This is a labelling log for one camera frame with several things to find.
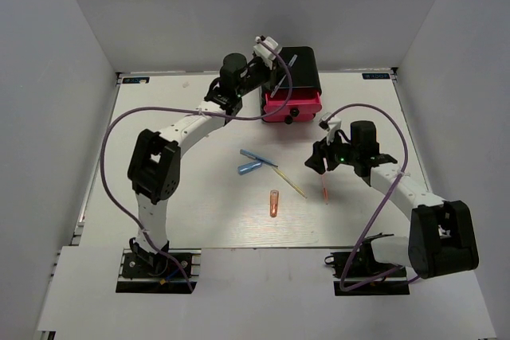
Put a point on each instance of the orange highlighter pen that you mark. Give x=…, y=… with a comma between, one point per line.
x=325, y=188

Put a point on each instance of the right blue table sticker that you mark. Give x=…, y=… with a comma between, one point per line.
x=376, y=76

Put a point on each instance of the pink drawer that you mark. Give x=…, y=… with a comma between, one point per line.
x=294, y=111
x=306, y=100
x=289, y=119

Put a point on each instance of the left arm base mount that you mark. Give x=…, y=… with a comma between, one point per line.
x=137, y=277

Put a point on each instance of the black drawer cabinet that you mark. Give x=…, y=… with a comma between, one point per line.
x=302, y=65

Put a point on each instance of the blue table sticker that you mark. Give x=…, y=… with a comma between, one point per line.
x=136, y=80
x=376, y=76

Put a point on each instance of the yellow highlighter pen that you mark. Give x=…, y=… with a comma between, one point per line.
x=290, y=182

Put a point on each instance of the left blue table sticker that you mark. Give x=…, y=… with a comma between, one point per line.
x=136, y=80

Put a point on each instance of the light blue clip pen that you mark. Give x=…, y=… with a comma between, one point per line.
x=257, y=157

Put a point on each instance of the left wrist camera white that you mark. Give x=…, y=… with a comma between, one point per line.
x=267, y=49

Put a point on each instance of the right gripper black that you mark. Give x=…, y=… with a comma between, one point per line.
x=316, y=160

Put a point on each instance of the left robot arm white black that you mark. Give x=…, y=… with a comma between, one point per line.
x=154, y=169

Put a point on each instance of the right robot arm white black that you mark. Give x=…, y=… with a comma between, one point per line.
x=441, y=239

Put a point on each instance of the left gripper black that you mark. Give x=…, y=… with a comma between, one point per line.
x=269, y=73

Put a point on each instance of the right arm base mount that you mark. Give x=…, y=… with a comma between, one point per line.
x=370, y=274

